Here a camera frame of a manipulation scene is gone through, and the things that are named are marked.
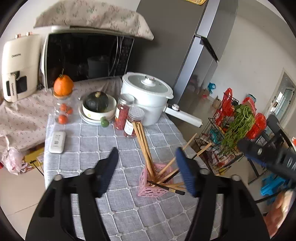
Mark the grey refrigerator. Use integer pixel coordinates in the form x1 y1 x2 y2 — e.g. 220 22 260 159
129 0 238 105

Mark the black chair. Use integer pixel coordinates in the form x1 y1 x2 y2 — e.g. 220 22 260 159
248 115 296 183

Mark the cream air fryer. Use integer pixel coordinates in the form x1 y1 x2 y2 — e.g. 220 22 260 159
1 32 43 102

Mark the glass door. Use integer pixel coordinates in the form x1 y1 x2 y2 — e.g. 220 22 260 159
266 67 296 118

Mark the yellow cardboard box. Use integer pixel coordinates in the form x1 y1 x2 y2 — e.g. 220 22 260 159
22 147 44 172

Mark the black wire rack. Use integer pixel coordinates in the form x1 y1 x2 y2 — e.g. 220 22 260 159
196 97 269 176

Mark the black microwave oven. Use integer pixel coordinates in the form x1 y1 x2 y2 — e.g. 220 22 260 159
40 27 136 90

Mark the floral microwave cover cloth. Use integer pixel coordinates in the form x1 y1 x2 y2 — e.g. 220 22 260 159
33 0 154 41

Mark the peach cloth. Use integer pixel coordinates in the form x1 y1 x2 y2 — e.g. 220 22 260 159
264 190 296 237

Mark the pink floral tablecloth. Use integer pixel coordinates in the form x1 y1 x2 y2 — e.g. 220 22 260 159
0 75 123 151

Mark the dark green pumpkin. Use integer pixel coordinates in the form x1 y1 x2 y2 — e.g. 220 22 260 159
85 91 109 113

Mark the pink perforated utensil basket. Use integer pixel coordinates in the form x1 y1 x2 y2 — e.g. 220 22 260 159
138 163 186 198

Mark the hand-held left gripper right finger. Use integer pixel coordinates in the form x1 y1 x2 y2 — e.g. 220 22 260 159
175 148 270 241

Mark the white remote control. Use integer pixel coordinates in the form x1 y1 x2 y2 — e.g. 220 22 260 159
48 131 66 154

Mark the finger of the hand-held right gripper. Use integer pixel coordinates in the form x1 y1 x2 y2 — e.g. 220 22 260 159
237 138 296 181

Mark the bunch of green coriander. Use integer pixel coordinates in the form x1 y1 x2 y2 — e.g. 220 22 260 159
221 104 256 156

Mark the grey checked tablecloth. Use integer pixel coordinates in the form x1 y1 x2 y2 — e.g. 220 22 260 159
43 111 222 241

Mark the pink plastic bag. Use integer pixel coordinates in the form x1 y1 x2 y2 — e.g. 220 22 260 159
0 136 27 175

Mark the silver-lidded jar of red berries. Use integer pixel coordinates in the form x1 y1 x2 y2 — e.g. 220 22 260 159
123 107 145 139

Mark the bunch of wooden chopsticks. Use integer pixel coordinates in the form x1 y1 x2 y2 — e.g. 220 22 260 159
132 122 212 195

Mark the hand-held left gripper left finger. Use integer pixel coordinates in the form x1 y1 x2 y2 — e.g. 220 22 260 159
25 147 119 241

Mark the cream bowl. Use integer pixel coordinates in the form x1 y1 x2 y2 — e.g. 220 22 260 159
82 96 117 120

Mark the white bowl on plates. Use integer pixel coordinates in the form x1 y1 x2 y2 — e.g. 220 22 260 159
78 102 116 126

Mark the clear glass jar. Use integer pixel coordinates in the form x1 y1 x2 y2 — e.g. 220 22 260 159
52 91 78 126

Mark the large orange fruit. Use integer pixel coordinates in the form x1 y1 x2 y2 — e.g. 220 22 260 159
53 74 74 96

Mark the white electric pot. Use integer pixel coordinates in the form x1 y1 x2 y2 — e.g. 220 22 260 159
120 72 203 128

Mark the red plastic bag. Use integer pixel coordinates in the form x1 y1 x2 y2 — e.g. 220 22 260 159
242 97 257 112
246 113 267 139
216 88 234 123

